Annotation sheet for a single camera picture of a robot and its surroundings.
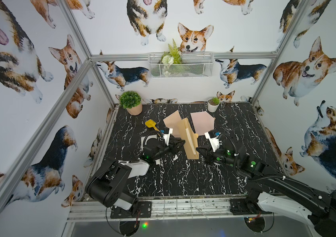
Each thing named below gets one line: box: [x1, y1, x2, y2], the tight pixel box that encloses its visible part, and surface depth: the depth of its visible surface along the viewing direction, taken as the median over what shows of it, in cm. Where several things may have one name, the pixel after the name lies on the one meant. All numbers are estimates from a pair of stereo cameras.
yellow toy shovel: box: [144, 118, 161, 132], surface depth 109 cm
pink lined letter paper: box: [163, 109, 182, 139], surface depth 106 cm
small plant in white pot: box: [207, 96, 220, 113], surface depth 115 cm
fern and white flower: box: [160, 38, 183, 77], surface depth 85 cm
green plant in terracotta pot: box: [119, 90, 143, 117], surface depth 105 cm
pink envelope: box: [190, 110, 216, 136], surface depth 112 cm
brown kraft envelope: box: [180, 117, 200, 160], surface depth 78 cm
